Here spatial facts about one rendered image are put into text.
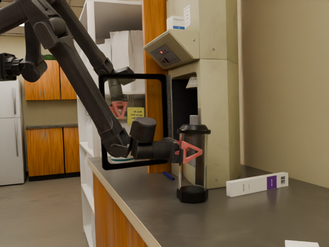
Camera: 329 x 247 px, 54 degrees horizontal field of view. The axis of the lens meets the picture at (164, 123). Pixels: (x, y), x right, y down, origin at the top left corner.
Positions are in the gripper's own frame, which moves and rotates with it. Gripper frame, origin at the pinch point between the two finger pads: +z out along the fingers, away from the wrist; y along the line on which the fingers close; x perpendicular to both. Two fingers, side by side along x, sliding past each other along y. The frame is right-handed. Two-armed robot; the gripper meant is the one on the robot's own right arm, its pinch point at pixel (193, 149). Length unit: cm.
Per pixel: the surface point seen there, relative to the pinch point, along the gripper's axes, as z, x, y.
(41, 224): -43, 121, 277
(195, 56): 4.0, -31.6, 10.5
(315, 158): 52, 3, 0
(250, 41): 48, -47, 41
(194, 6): 5, -50, 14
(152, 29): 0, -48, 48
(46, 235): -39, 120, 241
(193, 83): 9.1, -23.0, 21.0
